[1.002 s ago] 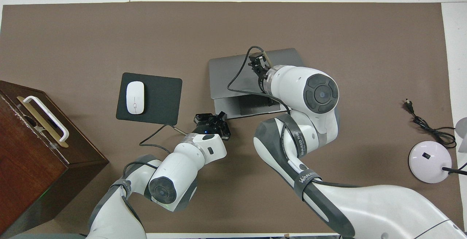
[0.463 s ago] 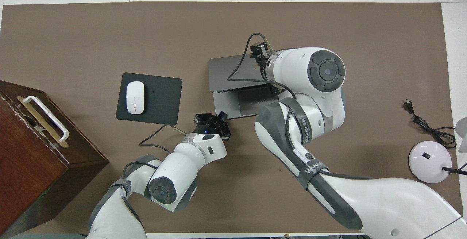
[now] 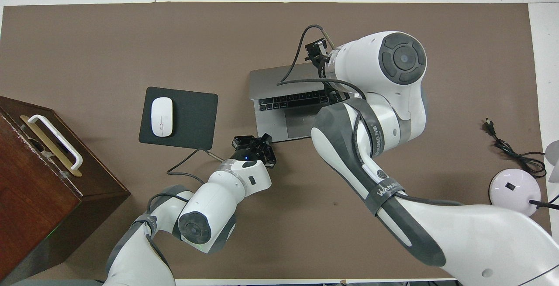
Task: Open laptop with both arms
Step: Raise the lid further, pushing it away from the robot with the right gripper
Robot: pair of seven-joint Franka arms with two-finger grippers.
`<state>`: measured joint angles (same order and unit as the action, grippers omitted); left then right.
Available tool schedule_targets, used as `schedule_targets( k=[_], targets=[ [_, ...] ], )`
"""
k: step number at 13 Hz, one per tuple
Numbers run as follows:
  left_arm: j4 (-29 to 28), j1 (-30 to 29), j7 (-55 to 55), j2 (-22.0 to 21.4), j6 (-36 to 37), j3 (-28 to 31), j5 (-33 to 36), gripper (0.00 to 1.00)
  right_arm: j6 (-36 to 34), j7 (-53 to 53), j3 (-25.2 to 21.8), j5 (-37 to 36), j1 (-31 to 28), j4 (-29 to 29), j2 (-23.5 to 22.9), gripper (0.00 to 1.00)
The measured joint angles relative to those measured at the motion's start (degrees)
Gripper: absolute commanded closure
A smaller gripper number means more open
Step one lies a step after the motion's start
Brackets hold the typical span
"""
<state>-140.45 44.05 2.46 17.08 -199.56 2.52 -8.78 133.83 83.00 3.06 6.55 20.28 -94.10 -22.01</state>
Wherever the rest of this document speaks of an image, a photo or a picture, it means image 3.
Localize white box handle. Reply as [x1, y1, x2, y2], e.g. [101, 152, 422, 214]
[27, 114, 83, 171]

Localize dark brown wooden box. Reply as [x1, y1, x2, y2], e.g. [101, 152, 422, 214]
[0, 96, 131, 283]

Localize brass handle plate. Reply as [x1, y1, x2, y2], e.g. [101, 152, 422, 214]
[20, 115, 83, 177]

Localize black mouse pad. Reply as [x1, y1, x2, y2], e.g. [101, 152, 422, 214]
[138, 86, 219, 151]

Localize black lamp power cable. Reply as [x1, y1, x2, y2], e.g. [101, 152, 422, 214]
[483, 118, 548, 178]

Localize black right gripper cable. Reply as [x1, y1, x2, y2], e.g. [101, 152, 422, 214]
[276, 25, 365, 103]

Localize white computer mouse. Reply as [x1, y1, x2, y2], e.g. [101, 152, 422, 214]
[151, 97, 174, 138]

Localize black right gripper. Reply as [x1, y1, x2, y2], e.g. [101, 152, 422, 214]
[304, 37, 333, 80]

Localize white desk lamp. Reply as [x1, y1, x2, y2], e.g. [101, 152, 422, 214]
[488, 140, 559, 217]

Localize silver grey laptop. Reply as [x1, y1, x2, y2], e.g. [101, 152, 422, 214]
[248, 64, 332, 143]

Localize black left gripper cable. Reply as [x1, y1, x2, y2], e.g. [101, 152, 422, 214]
[166, 148, 225, 186]

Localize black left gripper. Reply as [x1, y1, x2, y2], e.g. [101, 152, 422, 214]
[230, 133, 278, 169]

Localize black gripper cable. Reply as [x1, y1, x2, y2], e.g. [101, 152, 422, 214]
[166, 148, 225, 186]
[276, 25, 365, 103]

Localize brown table mat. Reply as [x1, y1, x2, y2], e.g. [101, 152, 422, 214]
[0, 2, 557, 280]

